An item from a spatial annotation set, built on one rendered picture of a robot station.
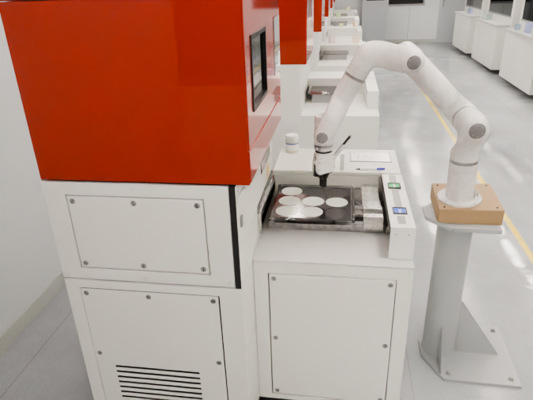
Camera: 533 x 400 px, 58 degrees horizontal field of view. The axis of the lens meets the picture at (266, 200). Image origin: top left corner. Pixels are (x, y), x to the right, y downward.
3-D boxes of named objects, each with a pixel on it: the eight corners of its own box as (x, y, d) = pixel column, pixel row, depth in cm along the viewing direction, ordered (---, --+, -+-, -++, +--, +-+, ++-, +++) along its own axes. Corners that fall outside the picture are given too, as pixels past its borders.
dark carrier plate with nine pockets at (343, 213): (270, 217, 209) (270, 216, 209) (280, 186, 240) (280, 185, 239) (350, 221, 204) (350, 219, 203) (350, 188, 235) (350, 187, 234)
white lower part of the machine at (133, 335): (99, 430, 219) (62, 278, 185) (162, 316, 292) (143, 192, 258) (253, 448, 208) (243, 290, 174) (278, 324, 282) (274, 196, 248)
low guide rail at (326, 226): (268, 228, 216) (268, 221, 215) (269, 225, 218) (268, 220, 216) (382, 232, 208) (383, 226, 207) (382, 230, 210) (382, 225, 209)
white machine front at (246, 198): (235, 288, 175) (228, 186, 158) (268, 196, 248) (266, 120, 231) (243, 289, 174) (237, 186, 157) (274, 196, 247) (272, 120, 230)
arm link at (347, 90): (365, 86, 189) (327, 151, 202) (364, 78, 203) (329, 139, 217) (344, 75, 188) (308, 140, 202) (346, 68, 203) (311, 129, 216)
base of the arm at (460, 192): (480, 190, 226) (485, 153, 218) (483, 209, 210) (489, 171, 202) (437, 187, 232) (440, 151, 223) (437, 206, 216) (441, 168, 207)
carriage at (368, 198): (363, 229, 205) (363, 223, 204) (361, 194, 238) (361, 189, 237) (382, 230, 204) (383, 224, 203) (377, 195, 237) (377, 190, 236)
